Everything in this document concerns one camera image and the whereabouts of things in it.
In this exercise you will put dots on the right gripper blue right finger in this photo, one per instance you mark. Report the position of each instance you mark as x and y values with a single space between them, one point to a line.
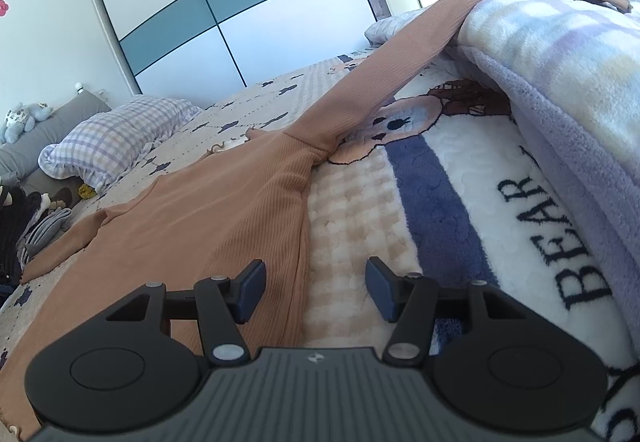
390 292

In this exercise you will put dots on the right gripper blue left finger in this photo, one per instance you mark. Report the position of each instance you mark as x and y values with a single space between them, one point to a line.
219 297

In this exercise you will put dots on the brown ribbed long-sleeve top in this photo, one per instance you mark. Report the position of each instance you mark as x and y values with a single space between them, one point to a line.
125 358

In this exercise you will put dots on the pile of dark clothes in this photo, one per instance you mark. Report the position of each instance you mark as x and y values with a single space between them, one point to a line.
19 213

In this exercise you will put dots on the yellow knitted item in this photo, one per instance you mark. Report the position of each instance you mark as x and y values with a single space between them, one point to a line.
86 192

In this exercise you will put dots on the purple plaid pillow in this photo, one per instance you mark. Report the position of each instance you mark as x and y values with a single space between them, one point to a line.
103 148

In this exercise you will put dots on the folded grey garment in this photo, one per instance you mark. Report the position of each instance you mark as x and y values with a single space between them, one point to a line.
42 233

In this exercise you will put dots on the grey upholstered headboard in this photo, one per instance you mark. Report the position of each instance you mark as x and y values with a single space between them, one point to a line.
19 161

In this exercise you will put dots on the blue plush toy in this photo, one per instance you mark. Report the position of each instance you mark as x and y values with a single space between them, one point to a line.
23 119

